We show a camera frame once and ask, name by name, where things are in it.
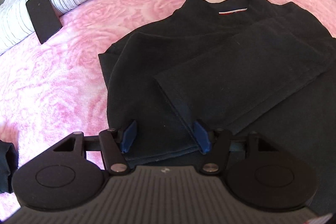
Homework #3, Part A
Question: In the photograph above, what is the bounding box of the black fleece garment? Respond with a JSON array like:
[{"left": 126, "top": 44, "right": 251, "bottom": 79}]
[{"left": 98, "top": 0, "right": 335, "bottom": 213}]

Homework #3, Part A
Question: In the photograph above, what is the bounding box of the dark folded clothes pile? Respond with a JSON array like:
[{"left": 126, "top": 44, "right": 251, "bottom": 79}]
[{"left": 0, "top": 141, "right": 18, "bottom": 193}]

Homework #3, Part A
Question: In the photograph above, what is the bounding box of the pink floral bed blanket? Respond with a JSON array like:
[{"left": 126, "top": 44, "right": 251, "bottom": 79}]
[{"left": 1, "top": 0, "right": 335, "bottom": 218}]

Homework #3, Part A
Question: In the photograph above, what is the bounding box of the black rectangular phone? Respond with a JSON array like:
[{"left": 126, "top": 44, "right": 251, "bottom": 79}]
[{"left": 26, "top": 0, "right": 63, "bottom": 44}]

